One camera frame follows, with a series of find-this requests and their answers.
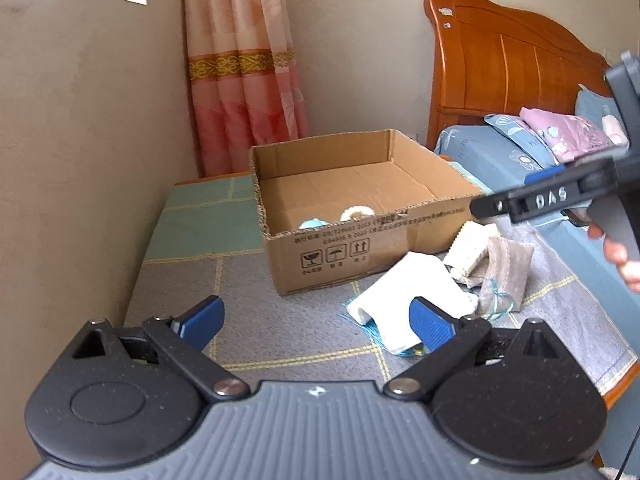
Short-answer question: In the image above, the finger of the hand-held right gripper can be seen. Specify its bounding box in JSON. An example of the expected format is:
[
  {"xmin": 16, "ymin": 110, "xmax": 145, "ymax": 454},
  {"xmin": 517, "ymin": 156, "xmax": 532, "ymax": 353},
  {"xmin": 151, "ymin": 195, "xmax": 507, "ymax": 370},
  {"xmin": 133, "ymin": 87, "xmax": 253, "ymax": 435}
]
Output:
[
  {"xmin": 524, "ymin": 156, "xmax": 628, "ymax": 186},
  {"xmin": 470, "ymin": 179, "xmax": 608, "ymax": 225}
]

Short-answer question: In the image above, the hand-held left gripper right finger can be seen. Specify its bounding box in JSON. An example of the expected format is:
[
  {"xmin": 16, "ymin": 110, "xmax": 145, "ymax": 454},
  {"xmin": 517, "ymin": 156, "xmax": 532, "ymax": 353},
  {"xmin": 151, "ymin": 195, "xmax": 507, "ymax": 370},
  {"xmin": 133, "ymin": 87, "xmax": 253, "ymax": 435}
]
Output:
[{"xmin": 382, "ymin": 296, "xmax": 566, "ymax": 403}]

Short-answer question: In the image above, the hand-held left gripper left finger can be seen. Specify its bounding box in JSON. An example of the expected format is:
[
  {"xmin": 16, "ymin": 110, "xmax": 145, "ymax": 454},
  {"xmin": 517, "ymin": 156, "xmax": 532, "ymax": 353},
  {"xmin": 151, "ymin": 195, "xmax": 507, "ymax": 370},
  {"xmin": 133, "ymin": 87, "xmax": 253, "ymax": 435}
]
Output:
[{"xmin": 70, "ymin": 296, "xmax": 251, "ymax": 403}]

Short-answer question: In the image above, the white pouch with teal tassel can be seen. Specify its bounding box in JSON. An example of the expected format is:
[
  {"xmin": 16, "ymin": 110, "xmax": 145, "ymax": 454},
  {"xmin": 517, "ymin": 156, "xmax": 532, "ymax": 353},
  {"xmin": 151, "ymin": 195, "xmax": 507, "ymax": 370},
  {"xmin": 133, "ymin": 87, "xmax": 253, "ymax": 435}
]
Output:
[{"xmin": 340, "ymin": 251, "xmax": 481, "ymax": 358}]

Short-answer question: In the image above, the grey drawstring pouch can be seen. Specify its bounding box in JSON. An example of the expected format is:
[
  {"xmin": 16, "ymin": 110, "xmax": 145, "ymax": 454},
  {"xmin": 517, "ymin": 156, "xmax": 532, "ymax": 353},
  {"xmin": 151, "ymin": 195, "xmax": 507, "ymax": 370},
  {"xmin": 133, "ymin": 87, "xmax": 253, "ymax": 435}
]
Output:
[{"xmin": 467, "ymin": 236, "xmax": 536, "ymax": 320}]

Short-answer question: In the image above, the cream knitted cloth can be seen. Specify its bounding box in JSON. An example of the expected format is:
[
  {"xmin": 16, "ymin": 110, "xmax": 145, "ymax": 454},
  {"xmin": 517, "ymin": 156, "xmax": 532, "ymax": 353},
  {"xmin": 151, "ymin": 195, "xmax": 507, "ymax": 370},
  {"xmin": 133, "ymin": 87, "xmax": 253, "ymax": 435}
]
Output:
[{"xmin": 443, "ymin": 222, "xmax": 501, "ymax": 287}]

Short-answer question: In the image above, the cardboard box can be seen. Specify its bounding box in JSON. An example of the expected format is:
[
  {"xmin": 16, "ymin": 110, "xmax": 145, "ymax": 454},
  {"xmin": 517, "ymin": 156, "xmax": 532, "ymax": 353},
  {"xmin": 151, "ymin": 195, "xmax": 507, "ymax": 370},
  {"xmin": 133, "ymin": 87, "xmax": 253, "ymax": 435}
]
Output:
[{"xmin": 248, "ymin": 129, "xmax": 488, "ymax": 296}]

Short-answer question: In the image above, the cream soft toy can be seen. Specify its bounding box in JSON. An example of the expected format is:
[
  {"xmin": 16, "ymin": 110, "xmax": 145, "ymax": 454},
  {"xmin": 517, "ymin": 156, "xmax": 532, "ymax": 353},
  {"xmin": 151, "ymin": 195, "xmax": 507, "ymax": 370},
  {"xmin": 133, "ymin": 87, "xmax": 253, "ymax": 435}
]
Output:
[{"xmin": 601, "ymin": 115, "xmax": 629, "ymax": 147}]

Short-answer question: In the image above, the person's right hand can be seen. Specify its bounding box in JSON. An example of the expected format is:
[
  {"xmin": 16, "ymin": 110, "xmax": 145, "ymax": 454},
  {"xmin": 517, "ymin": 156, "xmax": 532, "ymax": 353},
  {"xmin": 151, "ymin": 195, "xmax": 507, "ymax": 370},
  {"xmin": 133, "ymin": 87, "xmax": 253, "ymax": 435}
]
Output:
[{"xmin": 587, "ymin": 222, "xmax": 640, "ymax": 295}]

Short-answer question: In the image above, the pink folded quilt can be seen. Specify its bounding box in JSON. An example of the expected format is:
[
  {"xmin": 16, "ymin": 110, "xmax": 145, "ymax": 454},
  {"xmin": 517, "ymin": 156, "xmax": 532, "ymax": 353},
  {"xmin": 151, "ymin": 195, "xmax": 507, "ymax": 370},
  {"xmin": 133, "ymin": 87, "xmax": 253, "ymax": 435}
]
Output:
[{"xmin": 520, "ymin": 106, "xmax": 628, "ymax": 163}]

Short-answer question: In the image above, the blue floral pillow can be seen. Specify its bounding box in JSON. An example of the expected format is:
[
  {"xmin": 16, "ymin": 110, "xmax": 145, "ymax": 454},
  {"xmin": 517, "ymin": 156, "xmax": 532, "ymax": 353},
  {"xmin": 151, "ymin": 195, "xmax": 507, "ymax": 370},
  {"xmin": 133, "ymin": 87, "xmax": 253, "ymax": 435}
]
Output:
[{"xmin": 484, "ymin": 112, "xmax": 558, "ymax": 171}]

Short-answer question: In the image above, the blue sheeted bed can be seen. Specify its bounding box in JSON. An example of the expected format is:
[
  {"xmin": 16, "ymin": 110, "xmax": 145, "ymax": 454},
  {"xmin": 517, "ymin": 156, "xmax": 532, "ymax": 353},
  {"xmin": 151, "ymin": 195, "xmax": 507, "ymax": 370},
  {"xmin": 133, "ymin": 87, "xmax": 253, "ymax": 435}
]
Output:
[{"xmin": 432, "ymin": 124, "xmax": 640, "ymax": 311}]

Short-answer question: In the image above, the plain blue pillow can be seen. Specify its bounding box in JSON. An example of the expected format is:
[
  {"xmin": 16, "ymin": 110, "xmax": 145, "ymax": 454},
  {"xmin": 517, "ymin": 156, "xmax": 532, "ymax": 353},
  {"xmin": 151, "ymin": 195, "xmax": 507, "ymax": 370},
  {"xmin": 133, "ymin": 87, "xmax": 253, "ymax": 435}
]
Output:
[{"xmin": 574, "ymin": 84, "xmax": 623, "ymax": 126}]

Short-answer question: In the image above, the wooden bed headboard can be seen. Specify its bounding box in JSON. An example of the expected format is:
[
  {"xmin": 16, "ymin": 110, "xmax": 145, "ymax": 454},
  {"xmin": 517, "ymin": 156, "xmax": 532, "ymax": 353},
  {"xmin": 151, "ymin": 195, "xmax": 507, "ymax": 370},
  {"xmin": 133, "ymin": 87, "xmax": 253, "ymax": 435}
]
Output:
[{"xmin": 424, "ymin": 0, "xmax": 623, "ymax": 151}]

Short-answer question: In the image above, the pink patterned curtain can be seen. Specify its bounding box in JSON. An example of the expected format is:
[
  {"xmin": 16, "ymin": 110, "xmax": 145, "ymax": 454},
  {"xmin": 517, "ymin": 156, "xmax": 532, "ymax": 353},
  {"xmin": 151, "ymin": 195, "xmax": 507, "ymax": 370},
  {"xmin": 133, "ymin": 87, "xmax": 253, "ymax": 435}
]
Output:
[{"xmin": 182, "ymin": 0, "xmax": 310, "ymax": 178}]

